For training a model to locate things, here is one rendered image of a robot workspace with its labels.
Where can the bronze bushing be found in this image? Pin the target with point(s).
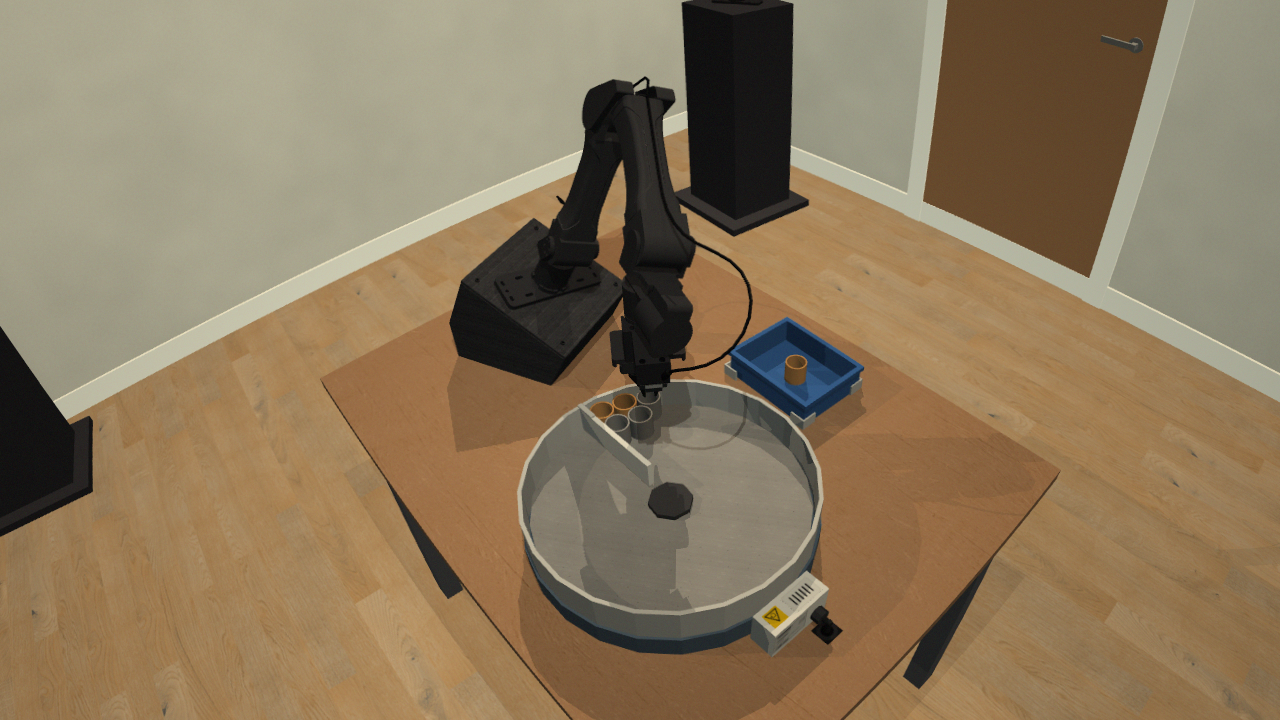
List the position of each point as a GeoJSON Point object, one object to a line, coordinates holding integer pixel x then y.
{"type": "Point", "coordinates": [623, 403]}
{"type": "Point", "coordinates": [796, 374]}
{"type": "Point", "coordinates": [602, 410]}

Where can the blue open-top bin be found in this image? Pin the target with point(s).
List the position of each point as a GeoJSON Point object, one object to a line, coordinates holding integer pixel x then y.
{"type": "Point", "coordinates": [760, 363]}

